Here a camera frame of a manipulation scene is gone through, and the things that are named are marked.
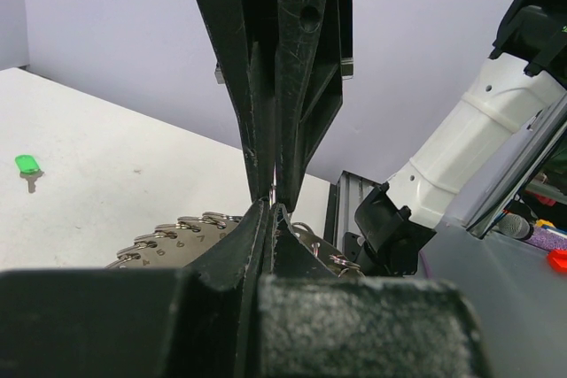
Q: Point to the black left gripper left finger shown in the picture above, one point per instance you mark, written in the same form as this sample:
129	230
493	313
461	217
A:
238	256

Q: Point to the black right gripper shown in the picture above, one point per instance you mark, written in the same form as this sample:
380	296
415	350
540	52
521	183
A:
281	62

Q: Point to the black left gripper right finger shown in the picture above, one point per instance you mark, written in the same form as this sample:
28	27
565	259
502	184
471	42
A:
285	255

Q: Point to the metal disc with keyrings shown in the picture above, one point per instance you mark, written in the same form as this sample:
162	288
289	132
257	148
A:
180	243

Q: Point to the small metal keyring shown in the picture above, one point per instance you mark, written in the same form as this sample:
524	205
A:
273	188

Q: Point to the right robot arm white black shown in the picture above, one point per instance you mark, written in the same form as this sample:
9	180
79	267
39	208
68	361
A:
525	73

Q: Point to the key with green tag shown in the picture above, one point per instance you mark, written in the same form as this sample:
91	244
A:
29	170

